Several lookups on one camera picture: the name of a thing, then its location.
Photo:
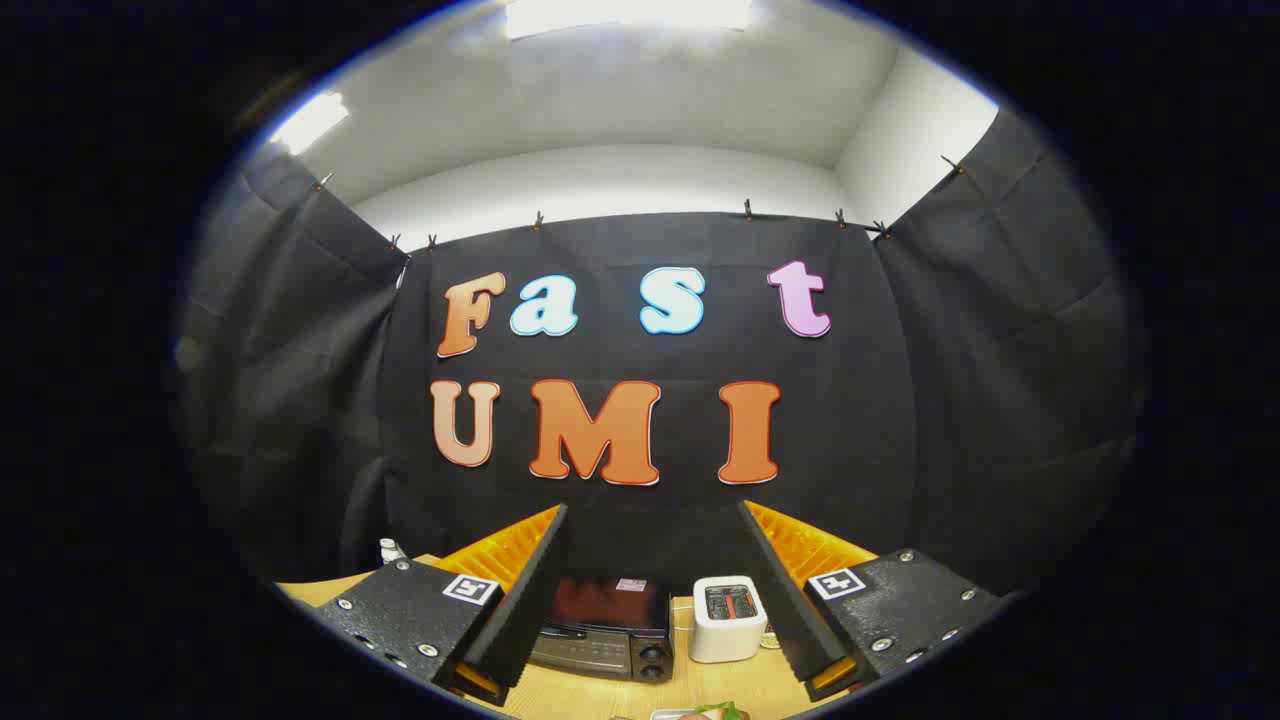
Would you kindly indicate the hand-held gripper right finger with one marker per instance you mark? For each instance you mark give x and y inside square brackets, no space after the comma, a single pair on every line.
[785,600]

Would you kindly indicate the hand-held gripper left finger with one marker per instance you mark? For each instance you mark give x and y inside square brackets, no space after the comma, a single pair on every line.
[525,600]

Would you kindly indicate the black toaster oven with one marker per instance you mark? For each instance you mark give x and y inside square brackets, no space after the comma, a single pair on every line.
[610,625]

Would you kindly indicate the lettuce sandwich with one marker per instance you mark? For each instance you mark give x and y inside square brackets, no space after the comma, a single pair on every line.
[718,712]

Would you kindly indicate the white pop-up toaster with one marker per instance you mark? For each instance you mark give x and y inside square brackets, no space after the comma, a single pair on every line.
[725,635]

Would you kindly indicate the small white drink bottle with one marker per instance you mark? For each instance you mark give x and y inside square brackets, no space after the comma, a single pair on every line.
[390,552]

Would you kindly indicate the white rectangular plate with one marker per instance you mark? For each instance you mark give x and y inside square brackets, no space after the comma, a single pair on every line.
[665,715]

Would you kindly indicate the ceiling light panel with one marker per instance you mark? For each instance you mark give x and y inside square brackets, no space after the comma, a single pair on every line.
[310,122]
[625,15]

